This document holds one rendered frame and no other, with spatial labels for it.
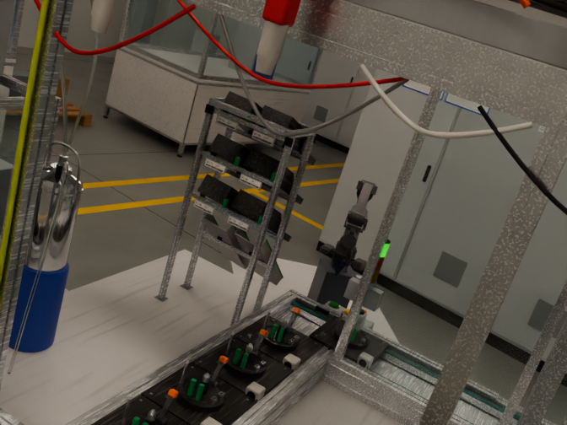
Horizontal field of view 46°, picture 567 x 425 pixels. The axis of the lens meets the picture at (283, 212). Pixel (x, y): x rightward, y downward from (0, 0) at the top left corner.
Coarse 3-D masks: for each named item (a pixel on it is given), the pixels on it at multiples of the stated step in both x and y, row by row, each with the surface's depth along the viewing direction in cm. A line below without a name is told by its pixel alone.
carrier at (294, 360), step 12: (252, 324) 238; (264, 324) 231; (276, 324) 243; (240, 336) 227; (252, 336) 230; (264, 336) 228; (276, 336) 230; (288, 336) 233; (300, 336) 240; (264, 348) 225; (276, 348) 226; (288, 348) 227; (300, 348) 232; (312, 348) 234; (276, 360) 221; (288, 360) 219; (300, 360) 224
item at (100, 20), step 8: (96, 0) 132; (104, 0) 132; (112, 0) 133; (96, 8) 133; (104, 8) 133; (112, 8) 134; (96, 16) 133; (104, 16) 133; (112, 16) 135; (96, 24) 134; (104, 24) 134; (104, 32) 135
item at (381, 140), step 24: (384, 72) 547; (408, 96) 538; (360, 120) 564; (384, 120) 552; (360, 144) 566; (384, 144) 554; (408, 144) 542; (360, 168) 568; (384, 168) 556; (336, 192) 584; (384, 192) 558; (336, 216) 587; (336, 240) 589; (360, 240) 575
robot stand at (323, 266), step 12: (324, 264) 286; (324, 276) 281; (336, 276) 281; (348, 276) 282; (312, 288) 293; (324, 288) 282; (336, 288) 283; (324, 300) 284; (336, 300) 285; (348, 300) 286
